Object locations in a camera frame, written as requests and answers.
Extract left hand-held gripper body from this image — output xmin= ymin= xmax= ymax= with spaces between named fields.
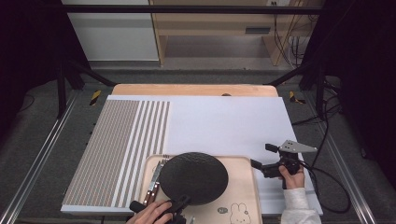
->
xmin=129 ymin=200 xmax=196 ymax=224

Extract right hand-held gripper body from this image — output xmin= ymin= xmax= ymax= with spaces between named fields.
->
xmin=261 ymin=139 xmax=318 ymax=179

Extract black textured round plate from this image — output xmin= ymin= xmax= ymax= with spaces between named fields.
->
xmin=158 ymin=151 xmax=230 ymax=206

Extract beige tray with rabbit print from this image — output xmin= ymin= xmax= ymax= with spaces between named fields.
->
xmin=133 ymin=154 xmax=263 ymax=224

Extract knife with brown handle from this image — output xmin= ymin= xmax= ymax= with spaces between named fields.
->
xmin=142 ymin=161 xmax=164 ymax=206

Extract person's left hand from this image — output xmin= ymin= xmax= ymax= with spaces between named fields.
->
xmin=125 ymin=199 xmax=174 ymax=224

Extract person's right hand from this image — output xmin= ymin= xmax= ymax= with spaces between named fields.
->
xmin=277 ymin=164 xmax=305 ymax=190

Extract black yellow floor tape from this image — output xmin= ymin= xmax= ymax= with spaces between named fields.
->
xmin=289 ymin=91 xmax=306 ymax=105
xmin=89 ymin=90 xmax=103 ymax=106

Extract white board sheet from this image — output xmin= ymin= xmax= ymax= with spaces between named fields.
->
xmin=60 ymin=94 xmax=323 ymax=217

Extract black metal stand leg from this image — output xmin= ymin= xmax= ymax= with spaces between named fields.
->
xmin=55 ymin=58 xmax=117 ymax=119
xmin=267 ymin=61 xmax=329 ymax=119

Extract striped brown white placemat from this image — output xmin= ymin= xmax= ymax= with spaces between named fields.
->
xmin=62 ymin=99 xmax=171 ymax=208

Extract black curtain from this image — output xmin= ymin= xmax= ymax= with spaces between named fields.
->
xmin=301 ymin=0 xmax=396 ymax=181
xmin=0 ymin=0 xmax=92 ymax=139

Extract light wooden desk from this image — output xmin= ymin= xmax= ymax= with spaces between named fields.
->
xmin=148 ymin=0 xmax=325 ymax=67

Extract white cabinet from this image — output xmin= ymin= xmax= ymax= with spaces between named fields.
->
xmin=61 ymin=0 xmax=160 ymax=62

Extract black floor cables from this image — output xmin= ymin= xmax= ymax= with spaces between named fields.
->
xmin=291 ymin=77 xmax=344 ymax=169

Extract aluminium floor rail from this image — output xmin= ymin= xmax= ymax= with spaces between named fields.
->
xmin=0 ymin=92 xmax=78 ymax=224
xmin=311 ymin=102 xmax=378 ymax=224

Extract right hand-held gripper black cable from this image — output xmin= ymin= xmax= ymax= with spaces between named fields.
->
xmin=298 ymin=160 xmax=352 ymax=215

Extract bundle of hanging cables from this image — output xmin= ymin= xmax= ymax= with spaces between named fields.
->
xmin=272 ymin=1 xmax=316 ymax=68

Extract black horizontal frame bar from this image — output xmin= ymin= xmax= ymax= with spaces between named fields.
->
xmin=60 ymin=4 xmax=325 ymax=15

